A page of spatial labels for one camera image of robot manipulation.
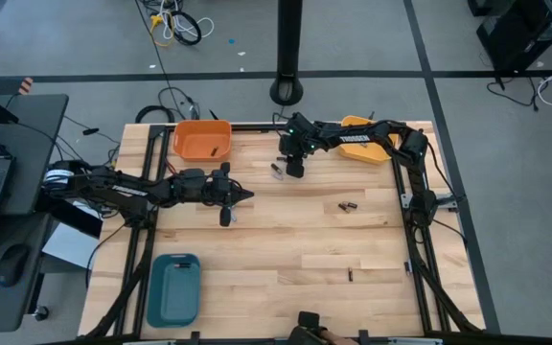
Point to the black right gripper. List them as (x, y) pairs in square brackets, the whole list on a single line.
[(297, 139)]

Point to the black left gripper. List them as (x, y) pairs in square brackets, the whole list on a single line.
[(211, 187)]

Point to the yellow plastic bin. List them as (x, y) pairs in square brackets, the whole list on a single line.
[(360, 154)]

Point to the teal plastic bin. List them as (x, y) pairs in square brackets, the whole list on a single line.
[(173, 302)]

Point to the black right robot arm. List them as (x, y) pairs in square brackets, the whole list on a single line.
[(355, 139)]

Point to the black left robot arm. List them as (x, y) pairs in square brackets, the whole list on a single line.
[(127, 190)]

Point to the orange plastic bin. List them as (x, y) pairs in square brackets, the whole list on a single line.
[(194, 144)]

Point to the black handheld device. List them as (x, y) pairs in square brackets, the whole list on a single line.
[(308, 320)]

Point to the small black connector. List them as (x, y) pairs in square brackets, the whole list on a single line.
[(90, 130)]

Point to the black slanted panel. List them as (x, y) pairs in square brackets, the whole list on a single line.
[(72, 218)]

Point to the white flat box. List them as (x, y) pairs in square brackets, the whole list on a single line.
[(72, 246)]

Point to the person's hand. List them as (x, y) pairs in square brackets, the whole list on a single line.
[(338, 340)]

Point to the black side desk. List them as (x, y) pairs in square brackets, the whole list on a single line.
[(31, 144)]

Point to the black caster wheel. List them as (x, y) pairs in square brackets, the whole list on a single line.
[(41, 314)]

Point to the black computer mouse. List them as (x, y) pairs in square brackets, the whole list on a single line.
[(12, 263)]

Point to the orange striped marker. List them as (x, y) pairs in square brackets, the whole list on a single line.
[(25, 85)]

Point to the black computer tower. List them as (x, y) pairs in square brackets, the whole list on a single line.
[(530, 33)]

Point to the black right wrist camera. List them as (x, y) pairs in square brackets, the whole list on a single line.
[(295, 168)]

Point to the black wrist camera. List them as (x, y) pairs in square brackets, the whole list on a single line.
[(295, 168), (225, 216)]

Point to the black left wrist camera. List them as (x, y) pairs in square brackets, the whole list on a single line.
[(225, 216)]

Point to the black aluminium table frame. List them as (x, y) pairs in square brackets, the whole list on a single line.
[(252, 127)]

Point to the gray arm base bracket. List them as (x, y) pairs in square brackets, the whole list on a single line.
[(404, 200)]

